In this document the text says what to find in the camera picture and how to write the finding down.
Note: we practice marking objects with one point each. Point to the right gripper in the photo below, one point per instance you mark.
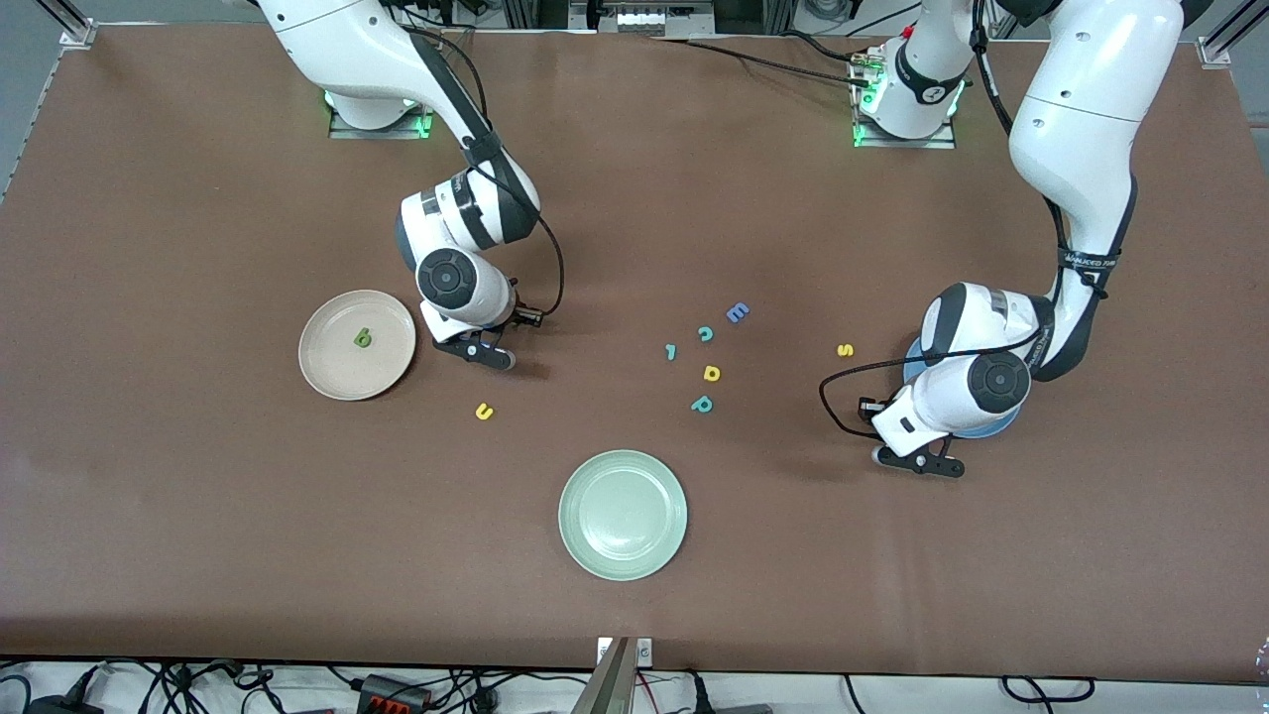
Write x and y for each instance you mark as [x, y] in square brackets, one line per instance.
[519, 318]

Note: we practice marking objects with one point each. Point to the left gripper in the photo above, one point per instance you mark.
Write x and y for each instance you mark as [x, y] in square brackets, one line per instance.
[876, 412]

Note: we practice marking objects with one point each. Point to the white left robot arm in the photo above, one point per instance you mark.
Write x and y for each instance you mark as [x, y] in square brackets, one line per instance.
[1081, 119]

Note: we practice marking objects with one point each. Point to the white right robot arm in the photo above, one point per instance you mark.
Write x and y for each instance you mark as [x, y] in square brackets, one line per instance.
[337, 50]

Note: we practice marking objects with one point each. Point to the blue round plate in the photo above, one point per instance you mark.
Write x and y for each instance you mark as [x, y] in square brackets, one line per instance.
[911, 365]

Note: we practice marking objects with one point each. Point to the blue foam letter E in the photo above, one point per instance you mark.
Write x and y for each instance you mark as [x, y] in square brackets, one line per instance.
[737, 313]

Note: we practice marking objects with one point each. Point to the teal foam letter P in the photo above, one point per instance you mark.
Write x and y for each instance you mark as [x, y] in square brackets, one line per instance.
[695, 407]

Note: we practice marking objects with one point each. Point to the beige round plate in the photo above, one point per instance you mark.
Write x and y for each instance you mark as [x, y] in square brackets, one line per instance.
[337, 367]

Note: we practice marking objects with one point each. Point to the pale green round plate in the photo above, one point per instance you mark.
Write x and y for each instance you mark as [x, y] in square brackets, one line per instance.
[623, 516]

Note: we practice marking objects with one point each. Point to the grey equipment box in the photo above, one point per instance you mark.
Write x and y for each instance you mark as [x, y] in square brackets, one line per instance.
[639, 20]

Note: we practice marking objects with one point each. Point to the black plug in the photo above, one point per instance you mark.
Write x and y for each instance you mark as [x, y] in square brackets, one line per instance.
[697, 694]

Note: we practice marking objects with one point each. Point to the aluminium profile bar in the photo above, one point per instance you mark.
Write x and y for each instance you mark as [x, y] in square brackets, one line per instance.
[607, 689]

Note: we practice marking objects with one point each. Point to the black red power strip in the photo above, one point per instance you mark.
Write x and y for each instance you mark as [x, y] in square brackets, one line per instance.
[392, 694]

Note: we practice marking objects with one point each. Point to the brown table mat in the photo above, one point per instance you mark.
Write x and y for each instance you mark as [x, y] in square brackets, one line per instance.
[198, 545]

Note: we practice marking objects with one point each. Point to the black power adapter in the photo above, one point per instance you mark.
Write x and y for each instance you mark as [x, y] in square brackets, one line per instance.
[59, 706]

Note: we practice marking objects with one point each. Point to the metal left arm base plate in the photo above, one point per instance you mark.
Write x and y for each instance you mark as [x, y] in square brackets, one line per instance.
[907, 142]

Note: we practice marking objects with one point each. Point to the aluminium frame post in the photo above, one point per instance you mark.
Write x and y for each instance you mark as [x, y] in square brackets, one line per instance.
[74, 30]
[1214, 50]

